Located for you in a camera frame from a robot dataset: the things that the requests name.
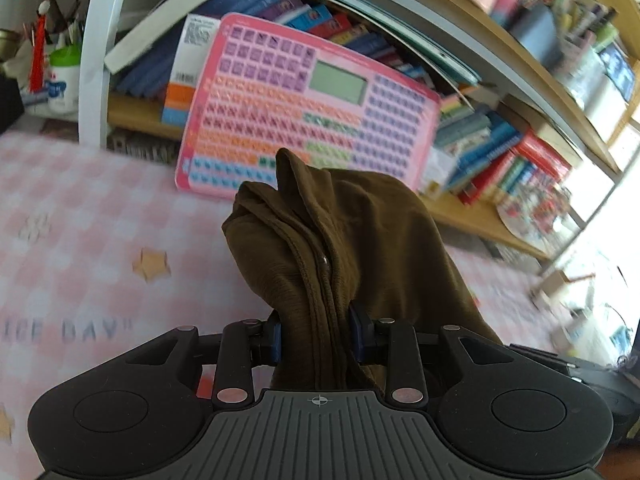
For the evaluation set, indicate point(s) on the brass bowl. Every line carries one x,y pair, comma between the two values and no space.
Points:
10,42

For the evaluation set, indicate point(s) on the white orange book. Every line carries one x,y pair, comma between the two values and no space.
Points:
196,38

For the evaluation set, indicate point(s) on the brown corduroy trousers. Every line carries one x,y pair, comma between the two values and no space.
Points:
322,241

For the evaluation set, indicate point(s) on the pink learning keyboard toy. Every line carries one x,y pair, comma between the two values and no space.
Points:
266,86

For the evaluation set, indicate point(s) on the white plastic jar green lid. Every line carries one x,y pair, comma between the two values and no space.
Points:
63,79

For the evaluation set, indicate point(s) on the pink checked desk mat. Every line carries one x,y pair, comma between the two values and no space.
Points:
100,253

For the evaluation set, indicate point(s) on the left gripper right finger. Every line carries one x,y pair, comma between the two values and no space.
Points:
393,345

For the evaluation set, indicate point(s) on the colourful bead ornament tree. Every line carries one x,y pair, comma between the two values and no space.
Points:
534,215

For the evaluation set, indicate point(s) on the white shelf post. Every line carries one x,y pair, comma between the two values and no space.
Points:
94,79

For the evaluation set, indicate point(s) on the red thick dictionary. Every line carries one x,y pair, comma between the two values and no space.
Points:
531,156

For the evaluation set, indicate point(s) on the red tassel charm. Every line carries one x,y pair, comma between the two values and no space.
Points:
37,71

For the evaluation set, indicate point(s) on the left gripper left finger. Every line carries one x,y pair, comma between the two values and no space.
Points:
245,345

